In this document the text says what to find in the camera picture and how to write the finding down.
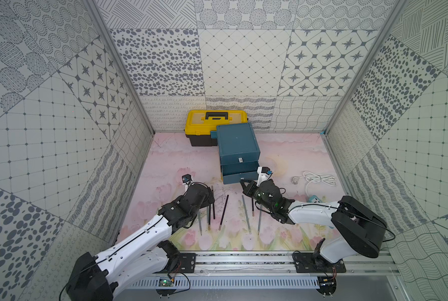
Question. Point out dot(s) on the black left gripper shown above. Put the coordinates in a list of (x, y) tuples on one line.
[(206, 195)]

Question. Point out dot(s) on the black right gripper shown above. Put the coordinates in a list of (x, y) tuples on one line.
[(246, 189)]

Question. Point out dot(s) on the teal drawer cabinet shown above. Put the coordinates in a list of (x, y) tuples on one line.
[(237, 143)]

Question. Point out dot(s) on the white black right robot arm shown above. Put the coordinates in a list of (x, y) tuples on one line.
[(361, 231)]

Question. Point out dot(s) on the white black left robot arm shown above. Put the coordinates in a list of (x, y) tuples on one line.
[(145, 252)]

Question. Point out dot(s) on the black pencil left cluster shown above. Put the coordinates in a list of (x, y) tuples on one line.
[(209, 218)]

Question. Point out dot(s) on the black pencil cluster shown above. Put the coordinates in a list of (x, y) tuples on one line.
[(213, 203), (209, 218)]

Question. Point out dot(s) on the black pencil slanted middle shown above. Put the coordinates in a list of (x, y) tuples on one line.
[(223, 212)]

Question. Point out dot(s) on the teal power strip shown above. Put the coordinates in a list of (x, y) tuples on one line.
[(313, 199)]

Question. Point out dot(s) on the yellow black toolbox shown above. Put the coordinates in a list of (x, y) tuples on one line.
[(201, 125)]

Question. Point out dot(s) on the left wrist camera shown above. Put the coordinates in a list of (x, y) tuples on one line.
[(187, 179)]

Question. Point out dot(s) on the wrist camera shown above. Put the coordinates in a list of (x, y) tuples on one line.
[(264, 173), (187, 179)]

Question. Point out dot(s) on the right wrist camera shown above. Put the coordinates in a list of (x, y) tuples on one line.
[(264, 173)]

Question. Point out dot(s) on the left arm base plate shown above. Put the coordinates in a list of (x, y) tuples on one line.
[(185, 263)]

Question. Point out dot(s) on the white slotted cable duct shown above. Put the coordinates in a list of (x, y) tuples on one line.
[(233, 282)]

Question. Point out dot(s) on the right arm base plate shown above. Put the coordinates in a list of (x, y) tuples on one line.
[(306, 263)]

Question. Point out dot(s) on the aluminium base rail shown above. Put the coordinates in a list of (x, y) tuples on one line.
[(281, 263)]

